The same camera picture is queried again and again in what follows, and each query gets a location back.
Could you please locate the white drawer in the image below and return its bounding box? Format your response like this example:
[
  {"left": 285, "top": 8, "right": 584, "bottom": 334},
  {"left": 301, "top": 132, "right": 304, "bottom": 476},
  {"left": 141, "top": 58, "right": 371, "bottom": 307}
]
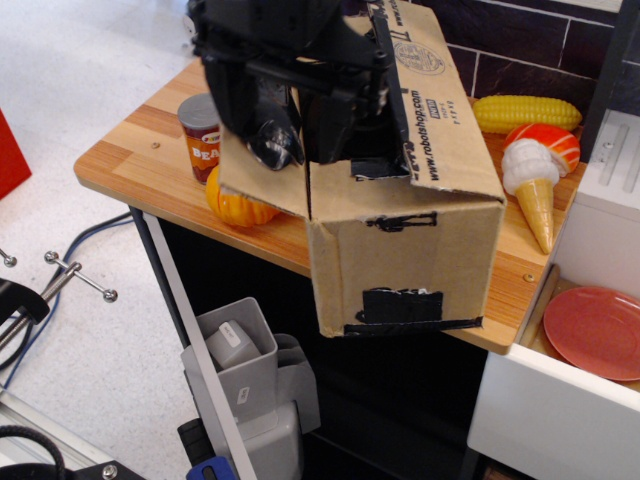
[{"left": 468, "top": 110, "right": 639, "bottom": 479}]

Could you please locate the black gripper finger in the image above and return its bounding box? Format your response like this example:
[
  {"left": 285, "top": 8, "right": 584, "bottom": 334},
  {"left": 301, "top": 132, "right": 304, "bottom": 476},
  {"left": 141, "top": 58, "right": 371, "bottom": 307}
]
[
  {"left": 300, "top": 90, "right": 354, "bottom": 163},
  {"left": 202, "top": 57, "right": 305, "bottom": 171}
]

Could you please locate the brown cardboard box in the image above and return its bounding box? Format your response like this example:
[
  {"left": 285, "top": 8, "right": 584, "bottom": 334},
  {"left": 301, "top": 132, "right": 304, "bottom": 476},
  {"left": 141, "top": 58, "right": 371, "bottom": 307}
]
[{"left": 218, "top": 1, "right": 506, "bottom": 337}]

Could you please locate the toy ice cream cone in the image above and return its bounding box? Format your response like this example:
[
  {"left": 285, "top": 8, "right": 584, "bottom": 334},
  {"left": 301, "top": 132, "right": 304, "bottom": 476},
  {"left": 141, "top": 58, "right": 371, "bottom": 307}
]
[{"left": 501, "top": 139, "right": 559, "bottom": 254}]

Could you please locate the orange toy pumpkin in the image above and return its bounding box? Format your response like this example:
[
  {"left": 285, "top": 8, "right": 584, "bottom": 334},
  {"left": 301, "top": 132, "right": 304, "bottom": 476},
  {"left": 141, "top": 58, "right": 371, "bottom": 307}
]
[{"left": 205, "top": 166, "right": 281, "bottom": 227}]

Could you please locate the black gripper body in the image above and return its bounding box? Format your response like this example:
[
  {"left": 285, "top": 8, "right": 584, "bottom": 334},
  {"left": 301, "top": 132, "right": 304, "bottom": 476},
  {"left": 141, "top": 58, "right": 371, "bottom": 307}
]
[{"left": 189, "top": 1, "right": 390, "bottom": 116}]

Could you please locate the toy salmon sushi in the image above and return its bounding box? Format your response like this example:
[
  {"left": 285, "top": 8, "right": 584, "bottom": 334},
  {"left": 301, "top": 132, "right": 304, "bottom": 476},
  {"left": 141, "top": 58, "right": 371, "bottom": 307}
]
[{"left": 503, "top": 123, "right": 581, "bottom": 177}]

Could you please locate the toy beans can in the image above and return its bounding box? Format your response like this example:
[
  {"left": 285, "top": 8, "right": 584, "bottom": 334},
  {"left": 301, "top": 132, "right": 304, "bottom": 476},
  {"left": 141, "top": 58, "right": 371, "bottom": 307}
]
[{"left": 177, "top": 93, "right": 221, "bottom": 184}]

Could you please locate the blue cable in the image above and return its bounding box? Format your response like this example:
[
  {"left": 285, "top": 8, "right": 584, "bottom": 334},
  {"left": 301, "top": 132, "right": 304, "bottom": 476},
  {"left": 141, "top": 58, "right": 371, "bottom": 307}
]
[{"left": 0, "top": 213, "right": 135, "bottom": 391}]

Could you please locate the grey table leg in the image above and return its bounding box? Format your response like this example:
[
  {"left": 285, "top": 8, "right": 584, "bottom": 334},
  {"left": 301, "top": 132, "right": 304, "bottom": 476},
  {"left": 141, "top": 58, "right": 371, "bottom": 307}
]
[{"left": 131, "top": 207, "right": 256, "bottom": 479}]

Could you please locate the black cable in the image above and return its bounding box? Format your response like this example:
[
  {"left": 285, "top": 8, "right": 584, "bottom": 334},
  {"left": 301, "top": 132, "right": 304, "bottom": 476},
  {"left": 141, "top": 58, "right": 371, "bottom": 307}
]
[{"left": 0, "top": 424, "right": 66, "bottom": 480}]

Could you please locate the pink plate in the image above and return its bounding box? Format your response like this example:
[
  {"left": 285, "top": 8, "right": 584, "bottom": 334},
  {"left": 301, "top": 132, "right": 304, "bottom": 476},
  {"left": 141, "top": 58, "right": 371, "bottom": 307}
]
[{"left": 543, "top": 287, "right": 639, "bottom": 382}]

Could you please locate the red box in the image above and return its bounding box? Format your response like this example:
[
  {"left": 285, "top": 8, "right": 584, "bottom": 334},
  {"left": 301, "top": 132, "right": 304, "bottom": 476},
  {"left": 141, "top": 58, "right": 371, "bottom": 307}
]
[{"left": 0, "top": 113, "right": 32, "bottom": 199}]

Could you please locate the yellow toy corn cob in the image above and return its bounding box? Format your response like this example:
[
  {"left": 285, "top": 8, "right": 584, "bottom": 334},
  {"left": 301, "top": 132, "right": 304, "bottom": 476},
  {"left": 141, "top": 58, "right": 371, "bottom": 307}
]
[{"left": 472, "top": 95, "right": 583, "bottom": 134}]

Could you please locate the grey plastic bin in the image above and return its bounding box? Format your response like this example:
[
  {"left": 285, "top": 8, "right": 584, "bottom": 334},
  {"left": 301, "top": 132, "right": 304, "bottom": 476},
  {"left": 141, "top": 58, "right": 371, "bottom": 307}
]
[{"left": 181, "top": 298, "right": 321, "bottom": 479}]

